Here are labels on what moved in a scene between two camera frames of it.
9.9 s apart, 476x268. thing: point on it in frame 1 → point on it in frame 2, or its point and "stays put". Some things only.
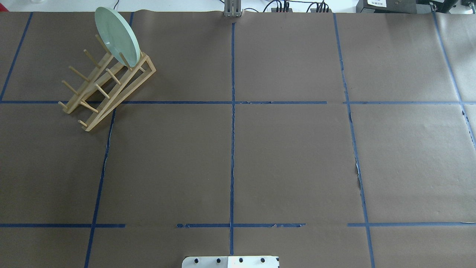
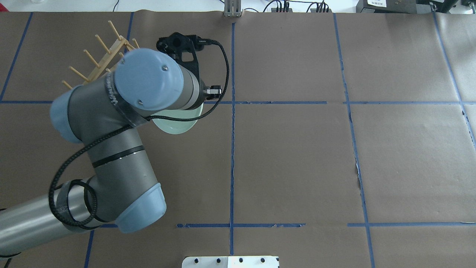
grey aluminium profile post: x=232 y=8 stays put
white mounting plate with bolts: x=230 y=262 stays put
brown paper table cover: x=330 y=140 stays put
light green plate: x=118 y=35 → x=174 y=127
